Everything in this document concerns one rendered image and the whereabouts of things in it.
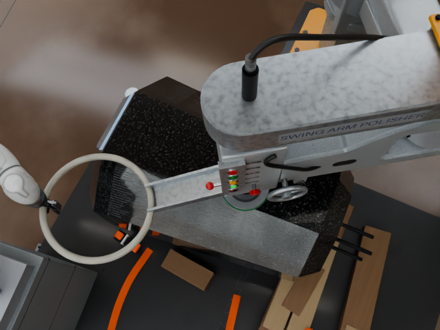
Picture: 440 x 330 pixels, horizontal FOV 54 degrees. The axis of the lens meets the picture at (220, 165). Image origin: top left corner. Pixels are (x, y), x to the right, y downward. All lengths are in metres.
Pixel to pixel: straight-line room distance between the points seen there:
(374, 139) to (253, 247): 0.88
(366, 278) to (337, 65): 1.78
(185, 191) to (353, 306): 1.34
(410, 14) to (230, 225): 1.12
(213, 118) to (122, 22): 2.54
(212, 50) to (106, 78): 0.81
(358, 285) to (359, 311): 0.15
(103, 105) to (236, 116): 2.20
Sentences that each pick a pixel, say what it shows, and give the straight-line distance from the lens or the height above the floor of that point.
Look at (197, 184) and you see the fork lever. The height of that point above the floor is 0.99.
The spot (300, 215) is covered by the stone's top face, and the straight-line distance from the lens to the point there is 1.94.
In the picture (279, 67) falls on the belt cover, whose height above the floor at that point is 1.74.
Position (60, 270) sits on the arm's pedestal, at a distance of 2.36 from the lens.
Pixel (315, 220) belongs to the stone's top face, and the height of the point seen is 0.87.
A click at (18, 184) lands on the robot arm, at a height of 1.30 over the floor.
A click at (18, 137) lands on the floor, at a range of 3.37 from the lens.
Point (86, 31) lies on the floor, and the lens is 3.62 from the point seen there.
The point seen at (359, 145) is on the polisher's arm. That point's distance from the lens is 1.43.
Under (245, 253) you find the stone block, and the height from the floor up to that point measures 0.70.
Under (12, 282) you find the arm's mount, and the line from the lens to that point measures 2.11.
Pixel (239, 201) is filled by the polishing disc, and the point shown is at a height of 0.90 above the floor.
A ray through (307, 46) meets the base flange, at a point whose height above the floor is 0.78.
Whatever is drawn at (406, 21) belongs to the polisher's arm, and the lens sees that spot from 1.64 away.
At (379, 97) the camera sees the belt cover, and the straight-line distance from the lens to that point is 1.19.
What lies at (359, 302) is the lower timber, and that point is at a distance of 2.75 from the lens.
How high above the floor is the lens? 2.75
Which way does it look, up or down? 71 degrees down
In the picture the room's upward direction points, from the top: 8 degrees counter-clockwise
